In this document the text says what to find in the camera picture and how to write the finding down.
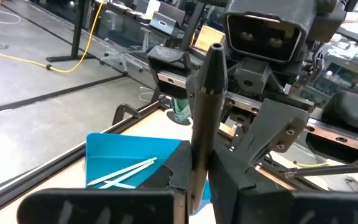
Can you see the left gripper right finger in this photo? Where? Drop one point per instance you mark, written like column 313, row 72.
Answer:
column 259, row 208

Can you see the white office chair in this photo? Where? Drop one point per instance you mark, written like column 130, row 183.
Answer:
column 121, row 56

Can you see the black pen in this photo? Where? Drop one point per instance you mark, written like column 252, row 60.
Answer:
column 208, row 124

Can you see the grey stand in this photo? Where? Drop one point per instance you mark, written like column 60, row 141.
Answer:
column 165, row 23

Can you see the black clamp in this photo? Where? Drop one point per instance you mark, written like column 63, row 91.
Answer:
column 124, row 112

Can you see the blue plastic bin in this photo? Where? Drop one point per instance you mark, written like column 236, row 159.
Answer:
column 120, row 149

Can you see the black desk leg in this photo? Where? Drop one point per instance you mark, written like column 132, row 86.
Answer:
column 78, row 28

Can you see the snake plant in white pot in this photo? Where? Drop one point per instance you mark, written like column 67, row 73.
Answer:
column 180, row 113

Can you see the cardboard box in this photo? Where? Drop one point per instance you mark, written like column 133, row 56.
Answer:
column 208, row 37

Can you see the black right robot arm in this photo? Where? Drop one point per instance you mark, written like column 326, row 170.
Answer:
column 331, row 12

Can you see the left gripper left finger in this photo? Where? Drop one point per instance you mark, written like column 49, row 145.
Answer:
column 104, row 207

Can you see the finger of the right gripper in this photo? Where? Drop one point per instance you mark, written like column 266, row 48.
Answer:
column 166, row 59
column 272, row 130

